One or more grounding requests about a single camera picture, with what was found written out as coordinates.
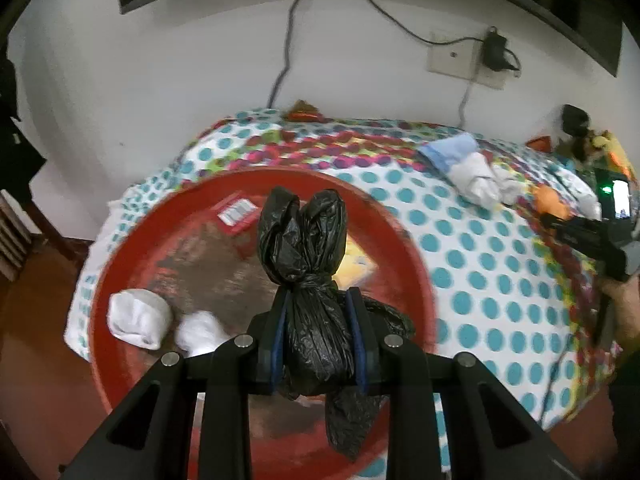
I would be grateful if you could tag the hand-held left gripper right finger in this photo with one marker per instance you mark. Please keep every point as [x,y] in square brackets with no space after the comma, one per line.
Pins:
[359,345]

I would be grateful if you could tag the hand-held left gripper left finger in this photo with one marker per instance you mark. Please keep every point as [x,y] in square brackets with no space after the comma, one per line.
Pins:
[279,345]

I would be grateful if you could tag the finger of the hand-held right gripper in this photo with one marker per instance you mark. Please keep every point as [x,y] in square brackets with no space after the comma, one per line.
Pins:
[585,242]

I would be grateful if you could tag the orange plush toy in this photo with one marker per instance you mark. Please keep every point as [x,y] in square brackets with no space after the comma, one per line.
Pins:
[550,202]

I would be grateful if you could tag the yellow box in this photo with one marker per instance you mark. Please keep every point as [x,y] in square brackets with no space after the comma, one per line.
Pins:
[357,265]

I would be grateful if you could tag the red round tray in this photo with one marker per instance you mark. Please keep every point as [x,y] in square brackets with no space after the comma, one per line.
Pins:
[200,260]

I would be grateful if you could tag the red box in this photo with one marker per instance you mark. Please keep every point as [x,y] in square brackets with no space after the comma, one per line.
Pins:
[236,212]

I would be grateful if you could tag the person's right hand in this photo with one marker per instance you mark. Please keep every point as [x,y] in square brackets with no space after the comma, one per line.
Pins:
[627,310]

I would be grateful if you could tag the yellow knitted toy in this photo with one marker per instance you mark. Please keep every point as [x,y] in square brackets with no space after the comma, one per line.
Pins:
[615,150]

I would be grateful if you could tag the red foil packet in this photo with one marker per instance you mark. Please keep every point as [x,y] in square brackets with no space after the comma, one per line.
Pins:
[540,144]

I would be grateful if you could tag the polka-dot tablecloth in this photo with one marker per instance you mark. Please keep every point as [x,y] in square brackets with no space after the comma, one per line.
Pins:
[475,270]

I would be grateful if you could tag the light blue cloth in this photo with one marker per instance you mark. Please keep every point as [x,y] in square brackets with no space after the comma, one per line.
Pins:
[445,152]

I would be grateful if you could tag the black angled plug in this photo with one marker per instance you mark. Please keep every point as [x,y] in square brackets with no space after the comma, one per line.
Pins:
[512,62]

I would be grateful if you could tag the black power adapter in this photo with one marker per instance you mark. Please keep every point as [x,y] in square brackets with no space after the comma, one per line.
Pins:
[495,50]

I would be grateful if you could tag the black curved television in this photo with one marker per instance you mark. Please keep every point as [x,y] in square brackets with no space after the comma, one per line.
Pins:
[575,10]

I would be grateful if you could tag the red snack wrapper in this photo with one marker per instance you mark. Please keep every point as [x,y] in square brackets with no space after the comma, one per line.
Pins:
[302,110]

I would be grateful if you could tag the brown slatted furniture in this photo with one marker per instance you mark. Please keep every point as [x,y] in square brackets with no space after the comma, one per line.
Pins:
[17,235]

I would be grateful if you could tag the white wall power socket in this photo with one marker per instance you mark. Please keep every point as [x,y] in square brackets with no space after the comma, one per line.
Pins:
[492,79]

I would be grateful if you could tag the white coax wall plate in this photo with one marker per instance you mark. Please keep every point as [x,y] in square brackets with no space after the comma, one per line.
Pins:
[452,55]

